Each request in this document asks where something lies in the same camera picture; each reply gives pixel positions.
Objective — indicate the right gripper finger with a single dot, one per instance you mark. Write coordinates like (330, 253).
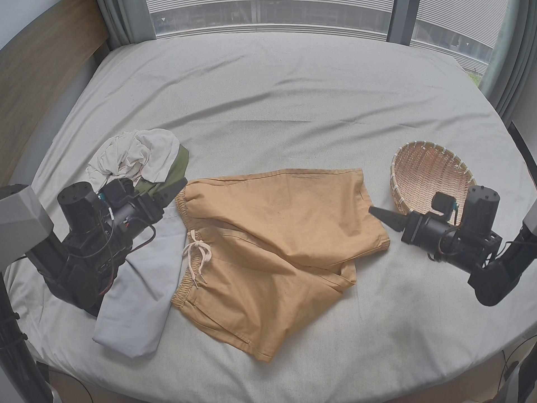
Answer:
(392, 221)

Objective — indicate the blue-green curtain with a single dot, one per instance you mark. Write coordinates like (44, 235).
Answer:
(121, 11)
(516, 57)

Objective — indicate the tan shorts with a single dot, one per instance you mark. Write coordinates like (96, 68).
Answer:
(272, 233)

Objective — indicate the round woven basket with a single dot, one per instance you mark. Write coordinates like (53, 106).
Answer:
(428, 174)

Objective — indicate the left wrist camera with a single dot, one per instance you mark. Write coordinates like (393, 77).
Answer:
(117, 191)

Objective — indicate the green garment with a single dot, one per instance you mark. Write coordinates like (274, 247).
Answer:
(178, 168)

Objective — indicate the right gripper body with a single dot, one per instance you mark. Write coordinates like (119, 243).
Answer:
(428, 233)

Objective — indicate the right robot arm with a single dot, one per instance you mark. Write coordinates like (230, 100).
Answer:
(482, 208)

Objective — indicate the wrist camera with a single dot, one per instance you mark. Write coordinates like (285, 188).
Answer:
(442, 203)
(117, 191)

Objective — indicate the pale blue garment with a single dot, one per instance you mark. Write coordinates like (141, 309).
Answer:
(134, 300)

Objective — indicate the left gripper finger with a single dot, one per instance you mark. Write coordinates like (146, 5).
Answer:
(171, 197)

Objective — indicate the white garment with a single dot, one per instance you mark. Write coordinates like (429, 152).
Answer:
(134, 153)

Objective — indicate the bed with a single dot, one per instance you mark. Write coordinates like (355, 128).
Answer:
(293, 90)

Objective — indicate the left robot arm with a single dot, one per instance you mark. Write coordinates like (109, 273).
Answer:
(79, 233)

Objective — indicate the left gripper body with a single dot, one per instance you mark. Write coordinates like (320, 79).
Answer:
(138, 216)

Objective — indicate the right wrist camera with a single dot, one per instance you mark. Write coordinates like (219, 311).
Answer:
(442, 203)

